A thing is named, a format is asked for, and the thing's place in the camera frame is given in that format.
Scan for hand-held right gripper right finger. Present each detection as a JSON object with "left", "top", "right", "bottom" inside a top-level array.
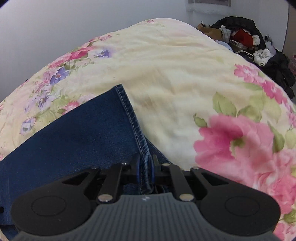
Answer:
[{"left": 151, "top": 154, "right": 229, "bottom": 202}]

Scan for pile of dark clothes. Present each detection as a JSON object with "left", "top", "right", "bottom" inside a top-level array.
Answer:
[{"left": 211, "top": 16, "right": 267, "bottom": 50}]

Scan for floral cream blanket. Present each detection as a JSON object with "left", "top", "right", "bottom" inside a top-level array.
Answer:
[{"left": 0, "top": 18, "right": 296, "bottom": 241}]

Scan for brown bag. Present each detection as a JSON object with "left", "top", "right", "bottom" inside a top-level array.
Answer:
[{"left": 196, "top": 21, "right": 223, "bottom": 39}]

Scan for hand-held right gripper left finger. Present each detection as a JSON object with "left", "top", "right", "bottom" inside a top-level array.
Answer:
[{"left": 61, "top": 155, "right": 142, "bottom": 204}]

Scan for black garment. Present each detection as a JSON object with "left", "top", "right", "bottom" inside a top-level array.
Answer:
[{"left": 259, "top": 50, "right": 296, "bottom": 99}]

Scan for blue denim pants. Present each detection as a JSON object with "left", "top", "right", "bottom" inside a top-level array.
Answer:
[{"left": 0, "top": 84, "right": 174, "bottom": 240}]

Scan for red garment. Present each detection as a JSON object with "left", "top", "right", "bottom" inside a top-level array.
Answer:
[{"left": 232, "top": 29, "right": 254, "bottom": 46}]

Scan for white garment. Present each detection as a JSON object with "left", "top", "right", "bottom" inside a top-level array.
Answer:
[{"left": 253, "top": 48, "right": 271, "bottom": 68}]

